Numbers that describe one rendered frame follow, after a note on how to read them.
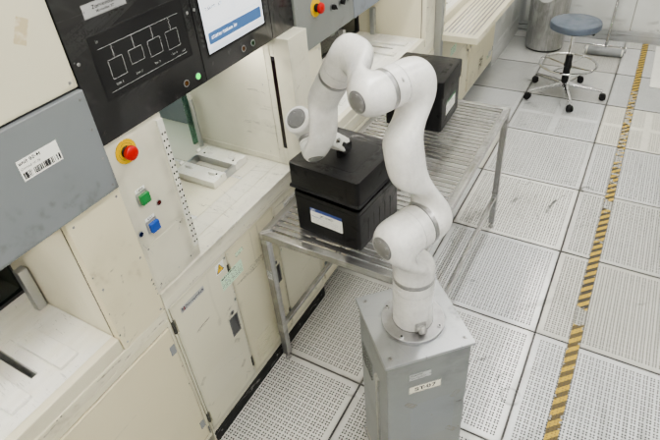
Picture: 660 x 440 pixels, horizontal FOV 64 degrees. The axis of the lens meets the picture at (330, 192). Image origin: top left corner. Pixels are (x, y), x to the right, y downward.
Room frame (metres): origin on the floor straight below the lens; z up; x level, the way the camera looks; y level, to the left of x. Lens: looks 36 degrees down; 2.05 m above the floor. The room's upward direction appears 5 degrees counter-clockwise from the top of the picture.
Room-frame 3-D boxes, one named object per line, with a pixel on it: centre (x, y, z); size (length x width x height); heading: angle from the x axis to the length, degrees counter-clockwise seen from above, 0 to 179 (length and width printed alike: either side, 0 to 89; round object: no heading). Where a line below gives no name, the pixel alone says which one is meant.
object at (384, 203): (1.57, -0.06, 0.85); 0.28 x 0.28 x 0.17; 52
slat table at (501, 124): (1.92, -0.32, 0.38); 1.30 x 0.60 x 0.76; 147
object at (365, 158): (1.57, -0.06, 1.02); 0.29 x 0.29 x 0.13; 52
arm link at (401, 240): (1.04, -0.19, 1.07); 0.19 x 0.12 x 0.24; 126
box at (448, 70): (2.32, -0.49, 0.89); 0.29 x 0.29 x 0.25; 59
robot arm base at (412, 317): (1.06, -0.21, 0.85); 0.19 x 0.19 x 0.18
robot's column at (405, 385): (1.06, -0.21, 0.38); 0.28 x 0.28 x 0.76; 12
